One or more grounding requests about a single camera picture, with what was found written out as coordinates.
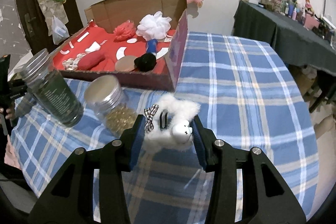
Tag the blue soft roll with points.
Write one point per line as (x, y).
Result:
(151, 46)

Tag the red soft pouch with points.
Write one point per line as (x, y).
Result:
(90, 60)

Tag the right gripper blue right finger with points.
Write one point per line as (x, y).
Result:
(198, 141)

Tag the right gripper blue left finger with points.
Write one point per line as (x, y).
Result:
(138, 133)

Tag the red mesh puff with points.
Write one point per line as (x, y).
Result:
(124, 31)

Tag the black fluffy pompom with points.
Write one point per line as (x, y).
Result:
(146, 62)

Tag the cardboard box with red lining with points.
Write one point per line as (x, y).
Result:
(103, 17)

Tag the tan round pad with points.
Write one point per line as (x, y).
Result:
(125, 64)

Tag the cream crocheted scrunchie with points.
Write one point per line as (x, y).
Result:
(71, 64)

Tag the glass jar with dark contents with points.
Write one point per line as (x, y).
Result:
(47, 85)

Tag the glass jar with gold beads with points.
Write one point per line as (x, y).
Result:
(106, 98)

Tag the white plastic bag on door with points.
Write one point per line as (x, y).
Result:
(59, 31)

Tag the white fluffy plush toy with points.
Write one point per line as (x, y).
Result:
(168, 124)

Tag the blue plaid tablecloth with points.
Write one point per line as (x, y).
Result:
(248, 98)

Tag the white mesh puff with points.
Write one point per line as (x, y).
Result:
(154, 26)

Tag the dark cloth covered table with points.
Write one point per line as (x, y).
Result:
(290, 40)

